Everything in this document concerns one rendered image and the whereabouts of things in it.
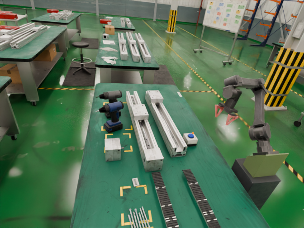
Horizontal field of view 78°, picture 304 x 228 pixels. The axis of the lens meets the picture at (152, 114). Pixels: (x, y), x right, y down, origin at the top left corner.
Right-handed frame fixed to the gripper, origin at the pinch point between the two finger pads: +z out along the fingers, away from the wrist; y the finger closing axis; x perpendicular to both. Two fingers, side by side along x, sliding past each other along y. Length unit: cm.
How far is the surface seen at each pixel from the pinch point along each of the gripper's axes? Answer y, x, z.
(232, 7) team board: -432, 334, -165
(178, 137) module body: -13.5, -13.9, 23.2
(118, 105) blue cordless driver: -41, -51, 18
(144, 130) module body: -31, -30, 30
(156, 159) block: 2.4, -35.6, 28.4
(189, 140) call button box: -11.5, -5.3, 23.6
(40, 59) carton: -383, -128, 92
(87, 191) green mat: 6, -70, 47
